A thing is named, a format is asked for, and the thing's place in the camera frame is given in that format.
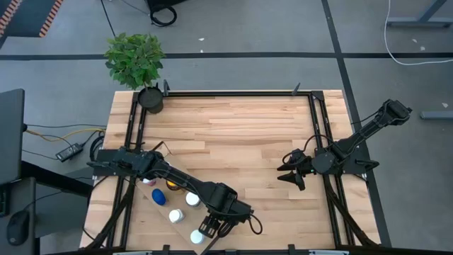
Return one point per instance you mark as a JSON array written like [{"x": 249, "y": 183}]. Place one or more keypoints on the black power adapter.
[{"x": 69, "y": 152}]

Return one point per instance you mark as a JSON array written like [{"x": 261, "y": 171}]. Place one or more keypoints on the pink bottle white cap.
[{"x": 149, "y": 182}]

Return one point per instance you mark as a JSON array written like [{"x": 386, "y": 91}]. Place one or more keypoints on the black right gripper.
[{"x": 304, "y": 164}]

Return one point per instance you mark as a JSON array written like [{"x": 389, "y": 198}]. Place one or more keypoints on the orange black striped mat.
[{"x": 28, "y": 17}]

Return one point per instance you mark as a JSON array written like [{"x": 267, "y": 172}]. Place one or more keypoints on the white cap medicine bottle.
[{"x": 196, "y": 236}]

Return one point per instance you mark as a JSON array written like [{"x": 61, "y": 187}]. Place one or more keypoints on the blue medicine bottle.
[{"x": 159, "y": 197}]

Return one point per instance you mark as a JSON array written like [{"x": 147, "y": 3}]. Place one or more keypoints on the black monitor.
[{"x": 10, "y": 134}]

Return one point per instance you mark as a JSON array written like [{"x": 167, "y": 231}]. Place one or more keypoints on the black aluminium table frame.
[{"x": 230, "y": 94}]

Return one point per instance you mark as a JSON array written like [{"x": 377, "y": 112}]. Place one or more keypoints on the green potted plant black pot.
[{"x": 134, "y": 60}]

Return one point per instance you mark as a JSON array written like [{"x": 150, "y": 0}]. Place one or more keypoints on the white cap bottle dark label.
[{"x": 193, "y": 199}]

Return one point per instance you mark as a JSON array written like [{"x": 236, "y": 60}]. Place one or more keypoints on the amber bottle yellow cap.
[{"x": 172, "y": 185}]

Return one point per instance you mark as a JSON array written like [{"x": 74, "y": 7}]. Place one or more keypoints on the wooden board tray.
[{"x": 189, "y": 219}]

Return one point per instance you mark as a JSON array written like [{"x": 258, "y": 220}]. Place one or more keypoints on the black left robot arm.
[{"x": 177, "y": 177}]

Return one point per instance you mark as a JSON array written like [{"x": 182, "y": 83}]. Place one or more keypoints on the grey desk leg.
[{"x": 417, "y": 23}]

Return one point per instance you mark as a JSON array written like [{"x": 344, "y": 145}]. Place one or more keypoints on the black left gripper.
[{"x": 233, "y": 214}]

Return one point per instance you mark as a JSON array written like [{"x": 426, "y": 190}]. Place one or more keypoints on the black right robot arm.
[{"x": 371, "y": 124}]

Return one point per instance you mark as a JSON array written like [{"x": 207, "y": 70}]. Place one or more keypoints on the black computer mouse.
[{"x": 17, "y": 226}]

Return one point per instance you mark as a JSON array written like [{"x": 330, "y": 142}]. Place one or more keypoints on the dark grey desk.
[{"x": 24, "y": 198}]

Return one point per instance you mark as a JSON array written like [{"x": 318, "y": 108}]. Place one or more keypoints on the grey desk foot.
[{"x": 437, "y": 115}]

